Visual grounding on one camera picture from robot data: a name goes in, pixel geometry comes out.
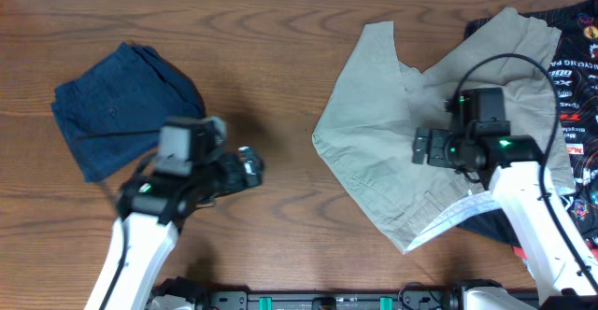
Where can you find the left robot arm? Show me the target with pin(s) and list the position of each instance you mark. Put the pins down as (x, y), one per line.
(152, 211)

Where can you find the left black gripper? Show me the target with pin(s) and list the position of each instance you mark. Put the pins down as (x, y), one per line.
(235, 181)

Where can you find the red garment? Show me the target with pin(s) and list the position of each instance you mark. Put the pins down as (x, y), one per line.
(519, 252)

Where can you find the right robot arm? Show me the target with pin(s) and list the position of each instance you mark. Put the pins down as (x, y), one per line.
(512, 168)

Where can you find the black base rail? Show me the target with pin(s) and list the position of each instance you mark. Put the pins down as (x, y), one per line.
(181, 293)

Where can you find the folded navy blue shorts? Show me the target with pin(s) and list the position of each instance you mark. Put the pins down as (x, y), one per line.
(111, 114)

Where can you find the khaki beige shorts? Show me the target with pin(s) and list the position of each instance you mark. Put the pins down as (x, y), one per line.
(366, 132)

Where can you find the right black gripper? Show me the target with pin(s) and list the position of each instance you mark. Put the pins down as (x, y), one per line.
(435, 156)

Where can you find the black printed cycling jersey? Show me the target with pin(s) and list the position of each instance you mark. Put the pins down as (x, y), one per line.
(574, 72)

